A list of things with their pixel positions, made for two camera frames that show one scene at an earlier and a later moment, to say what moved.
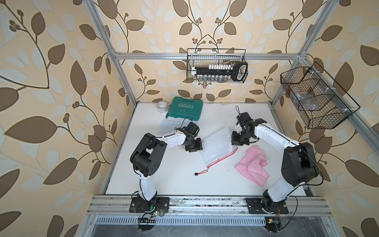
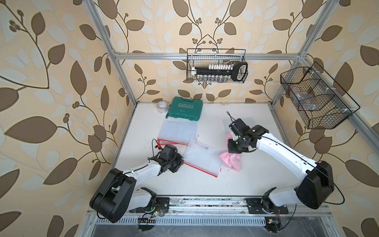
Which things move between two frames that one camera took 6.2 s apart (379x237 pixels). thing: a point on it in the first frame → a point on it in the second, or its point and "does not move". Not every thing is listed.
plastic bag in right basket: (306, 101) does not move
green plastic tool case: (182, 107) does not move
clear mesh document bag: (216, 147) → (204, 157)
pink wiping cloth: (253, 165) → (233, 160)
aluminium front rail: (117, 206) does not move
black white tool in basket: (236, 71) does not move
